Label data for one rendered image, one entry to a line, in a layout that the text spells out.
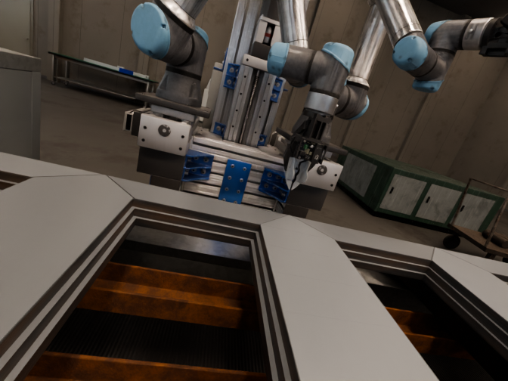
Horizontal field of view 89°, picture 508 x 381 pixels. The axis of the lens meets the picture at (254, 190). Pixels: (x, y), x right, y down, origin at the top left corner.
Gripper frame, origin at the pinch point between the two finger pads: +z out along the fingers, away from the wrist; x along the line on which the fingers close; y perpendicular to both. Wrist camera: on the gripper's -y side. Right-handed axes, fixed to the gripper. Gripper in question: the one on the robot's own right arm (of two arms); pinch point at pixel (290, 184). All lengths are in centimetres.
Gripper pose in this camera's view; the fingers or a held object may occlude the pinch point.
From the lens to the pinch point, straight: 73.6
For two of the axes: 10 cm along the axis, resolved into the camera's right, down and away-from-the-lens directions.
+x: 9.6, 2.2, 1.8
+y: 0.9, 3.4, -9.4
